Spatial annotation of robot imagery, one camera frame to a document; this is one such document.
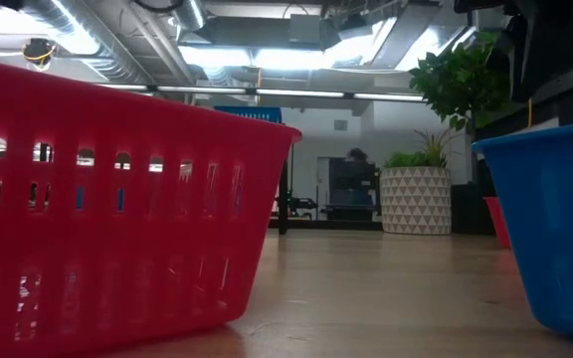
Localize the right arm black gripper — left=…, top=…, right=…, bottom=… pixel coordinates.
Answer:
left=487, top=0, right=573, bottom=103

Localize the blue slotted plastic basket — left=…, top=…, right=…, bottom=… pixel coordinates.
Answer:
left=213, top=104, right=284, bottom=124
left=471, top=118, right=573, bottom=347

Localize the leafy green potted tree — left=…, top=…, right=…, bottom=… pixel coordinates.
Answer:
left=408, top=30, right=521, bottom=185

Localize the white ceiling tube light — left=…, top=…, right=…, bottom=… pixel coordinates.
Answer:
left=256, top=89, right=346, bottom=98
left=95, top=83, right=149, bottom=92
left=353, top=91, right=426, bottom=102
left=156, top=86, right=248, bottom=95

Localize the green succulent plant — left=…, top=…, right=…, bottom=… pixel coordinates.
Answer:
left=383, top=127, right=455, bottom=169

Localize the black round plant pot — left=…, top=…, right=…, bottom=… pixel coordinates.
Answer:
left=450, top=182, right=496, bottom=236

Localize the white triangle-patterned plant pot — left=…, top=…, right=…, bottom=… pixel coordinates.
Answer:
left=379, top=166, right=453, bottom=236

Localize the dark desk with monitor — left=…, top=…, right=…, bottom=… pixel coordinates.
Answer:
left=326, top=157, right=381, bottom=223

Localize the small black machine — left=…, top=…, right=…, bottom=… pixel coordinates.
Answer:
left=286, top=195, right=320, bottom=218

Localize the large red slotted plastic basket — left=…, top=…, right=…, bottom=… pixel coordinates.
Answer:
left=0, top=55, right=303, bottom=358

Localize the black round ceiling-hung device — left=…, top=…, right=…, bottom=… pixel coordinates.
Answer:
left=21, top=37, right=58, bottom=74

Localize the silver round ventilation duct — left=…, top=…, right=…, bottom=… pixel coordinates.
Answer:
left=7, top=0, right=148, bottom=85
left=169, top=0, right=207, bottom=32

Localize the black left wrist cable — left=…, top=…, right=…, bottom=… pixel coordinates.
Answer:
left=131, top=0, right=184, bottom=14

